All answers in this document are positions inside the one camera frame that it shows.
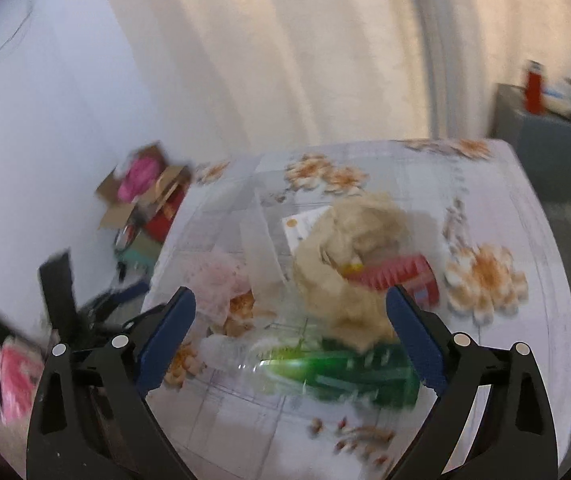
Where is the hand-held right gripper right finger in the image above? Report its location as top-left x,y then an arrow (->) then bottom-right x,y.
385,284 -> 559,480

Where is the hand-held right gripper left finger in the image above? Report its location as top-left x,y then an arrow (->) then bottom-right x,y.
26,286 -> 201,480

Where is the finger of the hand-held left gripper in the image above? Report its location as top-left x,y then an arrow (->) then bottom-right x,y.
83,280 -> 151,321

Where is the red ribbed box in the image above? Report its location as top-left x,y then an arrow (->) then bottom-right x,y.
343,255 -> 441,311

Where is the green plastic bottle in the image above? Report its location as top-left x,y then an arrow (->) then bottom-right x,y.
260,337 -> 421,408

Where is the pink mesh wrapper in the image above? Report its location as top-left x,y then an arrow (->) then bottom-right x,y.
186,252 -> 256,326

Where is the clear plastic bag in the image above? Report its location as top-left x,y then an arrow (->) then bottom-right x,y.
200,190 -> 416,401

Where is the yellow cardboard box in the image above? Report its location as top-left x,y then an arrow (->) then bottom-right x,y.
280,205 -> 333,256

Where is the brown cardboard box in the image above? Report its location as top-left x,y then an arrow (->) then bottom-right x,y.
96,142 -> 194,231

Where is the red gift bag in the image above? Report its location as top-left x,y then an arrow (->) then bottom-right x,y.
143,185 -> 189,243

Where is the pink printed cloth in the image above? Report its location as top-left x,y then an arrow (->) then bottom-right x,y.
0,327 -> 49,426

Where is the pink fluffy bundle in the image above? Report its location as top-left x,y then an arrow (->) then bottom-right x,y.
118,157 -> 161,201

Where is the grey cabinet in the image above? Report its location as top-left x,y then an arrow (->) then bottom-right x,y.
488,82 -> 571,203

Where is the cream curtain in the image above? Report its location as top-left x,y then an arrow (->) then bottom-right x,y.
443,0 -> 571,141
90,0 -> 429,171

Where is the red container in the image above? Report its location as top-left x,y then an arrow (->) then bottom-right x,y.
523,60 -> 549,116

